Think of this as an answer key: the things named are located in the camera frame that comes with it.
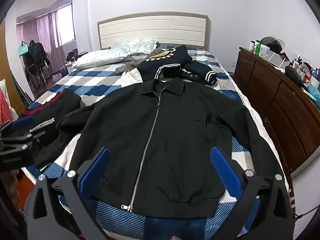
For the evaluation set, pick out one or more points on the green white bottle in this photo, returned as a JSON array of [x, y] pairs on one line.
[[263, 50]]

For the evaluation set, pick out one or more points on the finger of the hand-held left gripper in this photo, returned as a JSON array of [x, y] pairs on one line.
[[22, 124], [20, 142]]

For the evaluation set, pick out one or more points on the pink curtain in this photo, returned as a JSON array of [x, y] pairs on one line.
[[42, 32]]

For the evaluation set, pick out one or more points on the dark wooden dresser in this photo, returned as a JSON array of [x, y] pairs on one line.
[[275, 100]]

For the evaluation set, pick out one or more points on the grey box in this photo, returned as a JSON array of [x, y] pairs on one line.
[[275, 59]]

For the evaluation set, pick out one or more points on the pale floral pillow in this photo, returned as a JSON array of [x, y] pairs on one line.
[[140, 45]]

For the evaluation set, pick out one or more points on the teal packet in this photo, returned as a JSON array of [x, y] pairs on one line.
[[313, 90]]

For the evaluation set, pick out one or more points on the window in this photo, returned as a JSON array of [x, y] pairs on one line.
[[65, 23]]

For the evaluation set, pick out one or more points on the grey satin pillow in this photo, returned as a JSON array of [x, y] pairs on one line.
[[100, 58]]

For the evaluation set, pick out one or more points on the brown garment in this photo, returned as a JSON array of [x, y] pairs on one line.
[[130, 66]]

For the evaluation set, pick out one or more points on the white nightstand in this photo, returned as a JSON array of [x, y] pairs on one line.
[[71, 68]]

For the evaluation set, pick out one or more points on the navy varsity jacket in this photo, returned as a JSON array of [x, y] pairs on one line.
[[170, 57]]

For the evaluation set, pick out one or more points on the black zip jacket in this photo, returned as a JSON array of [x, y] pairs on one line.
[[175, 135]]

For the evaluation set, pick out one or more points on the cream bed headboard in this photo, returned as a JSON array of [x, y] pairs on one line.
[[150, 27]]

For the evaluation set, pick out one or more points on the black garment with red stripes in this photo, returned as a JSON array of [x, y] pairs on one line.
[[50, 115]]

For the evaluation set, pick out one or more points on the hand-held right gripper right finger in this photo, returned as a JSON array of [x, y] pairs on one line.
[[226, 172]]

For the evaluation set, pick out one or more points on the blue plaid blanket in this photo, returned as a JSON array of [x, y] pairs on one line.
[[100, 80]]

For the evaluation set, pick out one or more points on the black pouch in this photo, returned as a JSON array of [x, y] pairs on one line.
[[293, 76]]

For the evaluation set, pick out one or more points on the black helmet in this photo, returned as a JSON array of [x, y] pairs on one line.
[[271, 43]]

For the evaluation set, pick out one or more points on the black bag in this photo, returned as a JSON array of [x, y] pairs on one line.
[[73, 55]]

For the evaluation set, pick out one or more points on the teal bag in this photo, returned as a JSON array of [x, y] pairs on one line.
[[23, 49]]

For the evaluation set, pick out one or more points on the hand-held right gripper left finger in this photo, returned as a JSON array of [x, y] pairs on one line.
[[94, 172]]

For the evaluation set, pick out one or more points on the pile of small dresser clutter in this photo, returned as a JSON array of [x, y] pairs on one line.
[[306, 70]]

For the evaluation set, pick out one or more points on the pink cloth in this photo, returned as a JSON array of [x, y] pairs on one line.
[[5, 102]]

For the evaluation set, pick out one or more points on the clothes rack with dark clothes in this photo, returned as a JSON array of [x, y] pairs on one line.
[[36, 57]]

